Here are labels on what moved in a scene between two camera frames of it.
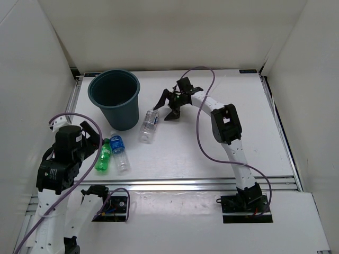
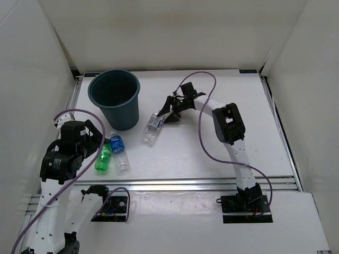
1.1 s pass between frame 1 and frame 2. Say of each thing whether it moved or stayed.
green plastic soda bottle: stayed
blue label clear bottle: stayed
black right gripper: moved
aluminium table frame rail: stayed
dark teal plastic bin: stayed
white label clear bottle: moved
